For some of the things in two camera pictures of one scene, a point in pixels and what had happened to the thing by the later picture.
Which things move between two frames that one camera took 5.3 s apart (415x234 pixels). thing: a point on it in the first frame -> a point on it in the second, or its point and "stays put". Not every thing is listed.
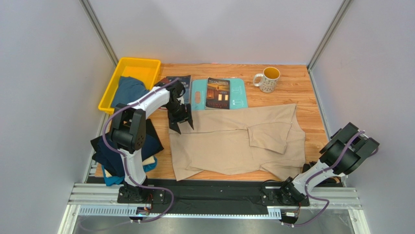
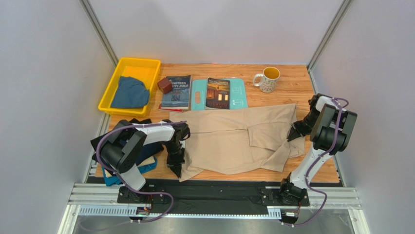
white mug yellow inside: (269, 79) stays put
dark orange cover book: (217, 93) stays put
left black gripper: (185, 115) -> (176, 164)
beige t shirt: (236, 141) stays put
